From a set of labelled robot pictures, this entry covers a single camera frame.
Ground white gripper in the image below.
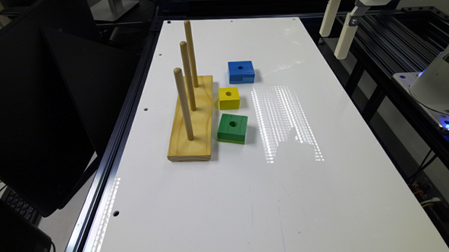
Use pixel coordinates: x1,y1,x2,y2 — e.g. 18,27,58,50
319,0,391,59

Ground green wooden block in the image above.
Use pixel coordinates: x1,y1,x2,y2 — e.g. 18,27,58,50
217,114,248,144

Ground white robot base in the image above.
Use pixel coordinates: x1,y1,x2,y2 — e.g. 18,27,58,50
393,45,449,132

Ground blue wooden block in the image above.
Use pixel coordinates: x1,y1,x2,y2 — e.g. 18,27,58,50
228,61,255,84

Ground yellow wooden block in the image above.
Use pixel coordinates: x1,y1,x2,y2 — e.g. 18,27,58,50
218,87,240,110

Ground rear wooden peg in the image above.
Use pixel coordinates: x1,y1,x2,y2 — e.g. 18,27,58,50
184,20,199,88

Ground wooden peg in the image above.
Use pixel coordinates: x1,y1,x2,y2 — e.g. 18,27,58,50
184,20,199,88
179,40,196,112
174,68,194,140

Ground middle wooden peg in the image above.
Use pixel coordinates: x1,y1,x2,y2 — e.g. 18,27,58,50
179,40,196,112

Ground front wooden peg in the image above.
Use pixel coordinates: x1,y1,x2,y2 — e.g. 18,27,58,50
174,68,194,140

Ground wooden peg board base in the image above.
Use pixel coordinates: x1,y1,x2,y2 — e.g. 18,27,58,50
168,75,214,162

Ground silver monitor stand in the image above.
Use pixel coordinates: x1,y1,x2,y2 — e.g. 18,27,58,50
90,0,140,22

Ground black monitor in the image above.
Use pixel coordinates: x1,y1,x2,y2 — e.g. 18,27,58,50
0,0,146,220

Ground black keyboard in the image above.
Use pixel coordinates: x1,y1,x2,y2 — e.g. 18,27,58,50
1,187,40,226

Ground black aluminium frame rails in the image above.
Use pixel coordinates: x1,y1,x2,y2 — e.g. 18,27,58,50
317,5,449,202

